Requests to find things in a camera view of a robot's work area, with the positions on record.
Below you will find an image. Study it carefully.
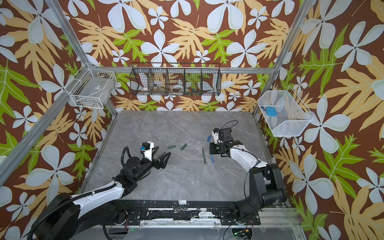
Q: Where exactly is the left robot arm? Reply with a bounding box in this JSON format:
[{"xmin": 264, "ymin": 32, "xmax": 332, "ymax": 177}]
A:
[{"xmin": 27, "ymin": 142, "xmax": 171, "ymax": 240}]

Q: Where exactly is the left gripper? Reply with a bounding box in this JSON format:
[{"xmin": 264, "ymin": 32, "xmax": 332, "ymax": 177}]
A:
[{"xmin": 134, "ymin": 151, "xmax": 171, "ymax": 183}]

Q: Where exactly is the white mesh basket right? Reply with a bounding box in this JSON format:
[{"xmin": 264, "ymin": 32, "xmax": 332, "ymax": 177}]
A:
[{"xmin": 258, "ymin": 87, "xmax": 315, "ymax": 138}]

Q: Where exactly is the blue object in basket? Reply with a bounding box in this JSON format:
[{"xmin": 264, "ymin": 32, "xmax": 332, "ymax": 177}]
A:
[{"xmin": 264, "ymin": 107, "xmax": 278, "ymax": 117}]

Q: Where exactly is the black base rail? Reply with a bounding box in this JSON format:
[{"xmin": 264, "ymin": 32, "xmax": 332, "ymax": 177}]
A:
[{"xmin": 119, "ymin": 200, "xmax": 261, "ymax": 228}]

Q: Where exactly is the white wire basket left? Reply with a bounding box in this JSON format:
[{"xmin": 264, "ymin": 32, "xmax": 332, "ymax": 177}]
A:
[{"xmin": 66, "ymin": 64, "xmax": 117, "ymax": 109}]

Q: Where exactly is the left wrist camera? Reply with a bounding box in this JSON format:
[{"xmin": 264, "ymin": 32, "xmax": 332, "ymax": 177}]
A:
[{"xmin": 140, "ymin": 141, "xmax": 154, "ymax": 161}]

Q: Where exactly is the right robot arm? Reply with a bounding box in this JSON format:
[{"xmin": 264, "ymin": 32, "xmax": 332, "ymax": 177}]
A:
[{"xmin": 210, "ymin": 128, "xmax": 287, "ymax": 221}]

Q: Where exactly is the green pen middle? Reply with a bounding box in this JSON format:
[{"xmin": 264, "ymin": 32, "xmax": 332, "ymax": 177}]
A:
[{"xmin": 202, "ymin": 147, "xmax": 207, "ymax": 164}]

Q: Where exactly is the electronics board with led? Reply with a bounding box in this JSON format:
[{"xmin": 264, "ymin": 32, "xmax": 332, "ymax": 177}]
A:
[{"xmin": 232, "ymin": 228, "xmax": 253, "ymax": 240}]

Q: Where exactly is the black wire basket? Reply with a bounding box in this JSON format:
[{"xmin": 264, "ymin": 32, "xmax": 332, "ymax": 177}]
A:
[{"xmin": 128, "ymin": 63, "xmax": 222, "ymax": 96}]

